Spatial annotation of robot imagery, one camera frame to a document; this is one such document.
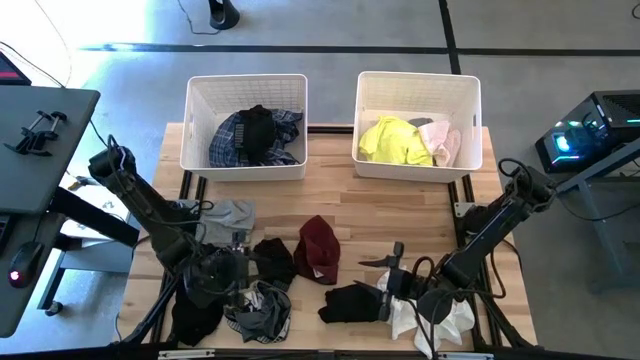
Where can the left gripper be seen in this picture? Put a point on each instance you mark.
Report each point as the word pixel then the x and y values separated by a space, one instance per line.
pixel 220 270

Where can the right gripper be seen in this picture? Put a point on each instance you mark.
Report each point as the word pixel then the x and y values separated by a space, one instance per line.
pixel 405 282

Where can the white shirt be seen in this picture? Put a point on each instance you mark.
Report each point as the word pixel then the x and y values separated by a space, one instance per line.
pixel 400 315
pixel 450 325

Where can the grey garment with lettered waistband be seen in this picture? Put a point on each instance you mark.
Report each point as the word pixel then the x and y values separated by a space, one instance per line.
pixel 262 315

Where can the maroon garment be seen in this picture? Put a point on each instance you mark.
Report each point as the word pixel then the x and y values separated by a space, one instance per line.
pixel 317 247

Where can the blue plaid garment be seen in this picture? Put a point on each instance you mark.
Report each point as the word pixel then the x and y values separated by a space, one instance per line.
pixel 225 145

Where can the black garment with grey print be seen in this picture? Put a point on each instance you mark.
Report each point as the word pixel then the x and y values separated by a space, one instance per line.
pixel 256 132

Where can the yellow-green shirt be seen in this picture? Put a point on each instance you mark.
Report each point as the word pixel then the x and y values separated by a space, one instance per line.
pixel 390 142

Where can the pale pink garment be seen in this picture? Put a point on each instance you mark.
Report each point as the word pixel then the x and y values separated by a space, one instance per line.
pixel 440 140

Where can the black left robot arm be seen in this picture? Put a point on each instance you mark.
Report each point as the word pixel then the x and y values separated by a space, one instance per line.
pixel 140 200

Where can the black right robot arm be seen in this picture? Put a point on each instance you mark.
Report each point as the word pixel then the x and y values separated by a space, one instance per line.
pixel 490 235

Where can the light grey garment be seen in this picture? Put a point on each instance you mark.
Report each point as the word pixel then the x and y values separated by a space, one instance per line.
pixel 227 217

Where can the white paper sheet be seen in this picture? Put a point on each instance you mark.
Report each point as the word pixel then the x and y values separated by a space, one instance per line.
pixel 100 200

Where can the white plastic laundry basket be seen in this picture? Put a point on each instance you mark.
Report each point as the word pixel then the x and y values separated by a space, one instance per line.
pixel 400 95
pixel 245 90

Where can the grey metal cart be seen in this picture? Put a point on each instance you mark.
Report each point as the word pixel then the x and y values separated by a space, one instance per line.
pixel 610 225

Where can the black computer mouse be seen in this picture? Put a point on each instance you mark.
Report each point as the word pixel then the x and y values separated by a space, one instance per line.
pixel 25 265

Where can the dark grey desk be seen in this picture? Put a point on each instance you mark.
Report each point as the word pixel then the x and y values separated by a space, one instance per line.
pixel 40 165

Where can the black stand base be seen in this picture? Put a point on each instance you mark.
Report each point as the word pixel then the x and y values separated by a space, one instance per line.
pixel 223 14

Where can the black clamp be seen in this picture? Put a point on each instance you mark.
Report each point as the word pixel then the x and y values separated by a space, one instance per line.
pixel 30 145
pixel 47 125

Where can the black desktop computer with lights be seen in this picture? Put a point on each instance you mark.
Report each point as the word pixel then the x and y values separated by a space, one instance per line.
pixel 590 130

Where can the monitor corner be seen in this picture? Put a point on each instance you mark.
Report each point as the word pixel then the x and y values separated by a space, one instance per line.
pixel 11 70

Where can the black aluminium frame rail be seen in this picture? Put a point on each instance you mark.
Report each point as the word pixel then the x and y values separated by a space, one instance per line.
pixel 330 130
pixel 161 305
pixel 325 355
pixel 459 192

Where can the grey metal bracket plate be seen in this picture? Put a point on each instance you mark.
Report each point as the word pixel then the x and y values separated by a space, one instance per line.
pixel 460 209

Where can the silver metal bracket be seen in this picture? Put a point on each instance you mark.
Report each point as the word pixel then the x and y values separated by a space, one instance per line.
pixel 465 356
pixel 185 354

